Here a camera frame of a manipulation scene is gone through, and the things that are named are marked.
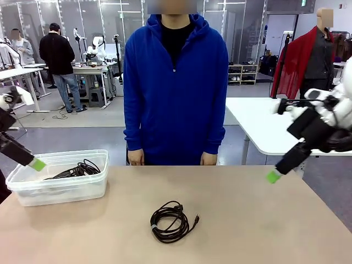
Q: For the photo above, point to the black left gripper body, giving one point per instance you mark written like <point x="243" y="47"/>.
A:
<point x="6" y="121"/>

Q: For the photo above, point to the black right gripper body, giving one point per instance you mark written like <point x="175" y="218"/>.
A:
<point x="308" y="125"/>

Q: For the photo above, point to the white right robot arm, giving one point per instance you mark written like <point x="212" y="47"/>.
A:
<point x="345" y="90"/>

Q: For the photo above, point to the person's right forearm blue sleeve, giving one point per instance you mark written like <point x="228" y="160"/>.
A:
<point x="133" y="123"/>

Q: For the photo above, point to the person's left forearm blue sleeve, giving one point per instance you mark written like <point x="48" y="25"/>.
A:
<point x="215" y="123"/>

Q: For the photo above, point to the white lab robot arm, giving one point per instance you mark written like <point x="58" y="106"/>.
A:
<point x="15" y="59"/>
<point x="97" y="44"/>

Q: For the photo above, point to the person's left hand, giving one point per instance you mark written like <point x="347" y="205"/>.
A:
<point x="209" y="158"/>

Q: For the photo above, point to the person's right hand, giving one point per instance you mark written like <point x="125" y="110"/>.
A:
<point x="136" y="158"/>

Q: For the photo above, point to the large white table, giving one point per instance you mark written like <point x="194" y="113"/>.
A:
<point x="261" y="123"/>

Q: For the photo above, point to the white standing desk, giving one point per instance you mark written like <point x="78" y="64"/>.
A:
<point x="16" y="72"/>

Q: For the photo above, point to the red shawl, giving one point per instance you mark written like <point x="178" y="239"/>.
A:
<point x="288" y="68"/>

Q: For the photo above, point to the mannequin in grey shirt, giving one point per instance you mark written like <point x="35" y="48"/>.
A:
<point x="319" y="60"/>

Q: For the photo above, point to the clear plastic storage box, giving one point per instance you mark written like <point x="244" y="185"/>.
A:
<point x="68" y="192"/>

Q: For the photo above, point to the black bags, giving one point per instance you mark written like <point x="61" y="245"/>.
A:
<point x="268" y="66"/>

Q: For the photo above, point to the person in grey hoodie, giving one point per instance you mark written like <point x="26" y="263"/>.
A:
<point x="24" y="49"/>

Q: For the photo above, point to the white shoe rack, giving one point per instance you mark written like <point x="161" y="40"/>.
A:
<point x="243" y="74"/>

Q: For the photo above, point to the man in black jacket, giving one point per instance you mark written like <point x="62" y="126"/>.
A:
<point x="56" y="55"/>

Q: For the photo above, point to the black light stand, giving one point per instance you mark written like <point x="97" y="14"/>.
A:
<point x="286" y="41"/>

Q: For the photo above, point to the clothes rack with garments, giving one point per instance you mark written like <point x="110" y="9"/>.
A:
<point x="343" y="44"/>

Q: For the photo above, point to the dark grey step stool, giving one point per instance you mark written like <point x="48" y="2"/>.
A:
<point x="96" y="94"/>

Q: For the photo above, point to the white desk with equipment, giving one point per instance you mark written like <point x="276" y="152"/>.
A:
<point x="90" y="70"/>

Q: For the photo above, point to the person's torso blue hoodie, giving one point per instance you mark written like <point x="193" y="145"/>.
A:
<point x="176" y="110"/>

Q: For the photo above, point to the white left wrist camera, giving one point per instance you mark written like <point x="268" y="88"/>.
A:
<point x="26" y="97"/>

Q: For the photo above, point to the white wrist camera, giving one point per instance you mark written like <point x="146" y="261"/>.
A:
<point x="26" y="97"/>
<point x="313" y="94"/>

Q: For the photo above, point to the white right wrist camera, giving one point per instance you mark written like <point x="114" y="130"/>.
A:
<point x="313" y="94"/>

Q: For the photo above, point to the black camera tripod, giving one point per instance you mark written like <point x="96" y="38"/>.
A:
<point x="118" y="60"/>

